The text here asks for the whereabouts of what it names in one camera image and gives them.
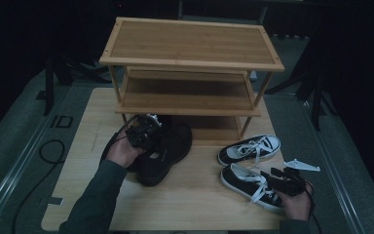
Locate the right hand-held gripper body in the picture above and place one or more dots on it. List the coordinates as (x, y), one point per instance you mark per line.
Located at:
(289, 185)

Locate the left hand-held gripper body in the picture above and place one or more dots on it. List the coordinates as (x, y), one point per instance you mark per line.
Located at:
(141, 135)

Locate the black leather shoe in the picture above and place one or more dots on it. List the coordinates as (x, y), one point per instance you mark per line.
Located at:
(172, 146)
(166, 121)

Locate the black and white canvas sneaker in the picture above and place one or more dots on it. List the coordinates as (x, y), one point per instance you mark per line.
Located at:
(237, 177)
(269, 143)

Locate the wooden three-tier shoe rack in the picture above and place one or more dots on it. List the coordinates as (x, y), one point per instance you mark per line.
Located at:
(188, 42)

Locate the person's right hand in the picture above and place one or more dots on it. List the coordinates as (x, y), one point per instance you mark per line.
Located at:
(297, 206)

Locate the person's left hand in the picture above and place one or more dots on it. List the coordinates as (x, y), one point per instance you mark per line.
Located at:
(121, 154)

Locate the black tripod legs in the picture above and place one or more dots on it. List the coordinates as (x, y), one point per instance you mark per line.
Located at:
(292, 83)
(84, 73)

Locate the black stand post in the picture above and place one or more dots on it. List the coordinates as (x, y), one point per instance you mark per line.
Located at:
(317, 104)
(49, 87)

